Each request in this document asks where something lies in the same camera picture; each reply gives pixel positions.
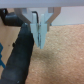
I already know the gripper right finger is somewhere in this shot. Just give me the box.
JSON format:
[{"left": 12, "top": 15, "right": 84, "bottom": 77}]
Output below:
[{"left": 40, "top": 7, "right": 62, "bottom": 50}]

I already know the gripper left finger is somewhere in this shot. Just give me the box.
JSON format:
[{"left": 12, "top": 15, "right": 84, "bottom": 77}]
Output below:
[{"left": 13, "top": 7, "right": 43, "bottom": 50}]

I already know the black drawer handle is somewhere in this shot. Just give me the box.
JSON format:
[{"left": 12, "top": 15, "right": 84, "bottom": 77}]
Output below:
[{"left": 5, "top": 21, "right": 35, "bottom": 84}]

